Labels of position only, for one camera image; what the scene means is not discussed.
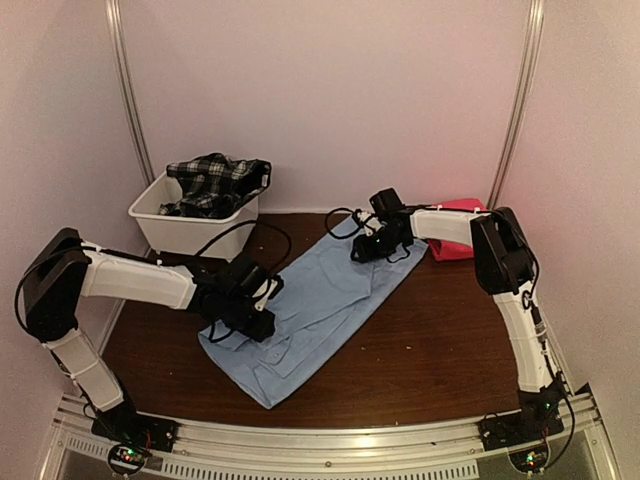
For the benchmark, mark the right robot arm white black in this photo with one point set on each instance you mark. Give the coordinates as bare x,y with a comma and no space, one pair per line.
505,268

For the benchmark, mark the pink trousers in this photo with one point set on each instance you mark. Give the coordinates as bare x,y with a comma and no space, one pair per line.
443,251

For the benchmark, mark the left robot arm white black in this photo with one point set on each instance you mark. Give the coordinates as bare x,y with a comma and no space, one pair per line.
69,268

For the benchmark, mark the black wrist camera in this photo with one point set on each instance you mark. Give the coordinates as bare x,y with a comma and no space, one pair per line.
245,277
386,201

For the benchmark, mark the front aluminium rail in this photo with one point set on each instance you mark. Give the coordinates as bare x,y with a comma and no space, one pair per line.
441,450

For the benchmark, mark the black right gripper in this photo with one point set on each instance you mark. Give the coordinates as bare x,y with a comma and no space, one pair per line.
366,252

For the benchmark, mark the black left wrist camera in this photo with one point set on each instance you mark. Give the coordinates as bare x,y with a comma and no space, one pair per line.
245,277

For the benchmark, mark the aluminium frame post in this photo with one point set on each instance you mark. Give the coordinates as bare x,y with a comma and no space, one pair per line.
123,71
528,65

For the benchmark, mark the light blue shirt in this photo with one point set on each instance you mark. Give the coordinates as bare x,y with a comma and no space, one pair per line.
326,298

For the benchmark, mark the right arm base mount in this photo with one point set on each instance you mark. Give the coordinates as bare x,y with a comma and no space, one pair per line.
526,433

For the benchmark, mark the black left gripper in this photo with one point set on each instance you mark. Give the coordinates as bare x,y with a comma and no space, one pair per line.
257,333

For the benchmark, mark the left aluminium frame post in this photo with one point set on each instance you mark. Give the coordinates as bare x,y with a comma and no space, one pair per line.
123,71

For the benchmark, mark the right aluminium frame post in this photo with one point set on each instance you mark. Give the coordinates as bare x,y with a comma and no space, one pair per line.
528,65

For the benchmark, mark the white plastic laundry bin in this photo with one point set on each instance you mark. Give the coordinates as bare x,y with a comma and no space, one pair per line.
175,234

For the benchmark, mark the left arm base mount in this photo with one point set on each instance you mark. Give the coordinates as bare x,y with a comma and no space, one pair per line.
137,437

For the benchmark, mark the black white plaid garment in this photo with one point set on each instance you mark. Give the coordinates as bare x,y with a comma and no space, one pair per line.
214,186

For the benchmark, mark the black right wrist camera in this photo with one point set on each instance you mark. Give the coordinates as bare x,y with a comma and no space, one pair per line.
386,201

